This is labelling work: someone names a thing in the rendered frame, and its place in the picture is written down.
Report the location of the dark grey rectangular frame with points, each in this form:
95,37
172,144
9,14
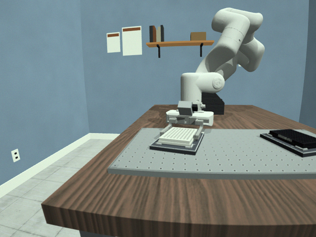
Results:
302,152

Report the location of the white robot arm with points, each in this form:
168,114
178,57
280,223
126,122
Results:
236,45

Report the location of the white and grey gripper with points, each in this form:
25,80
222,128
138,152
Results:
200,118

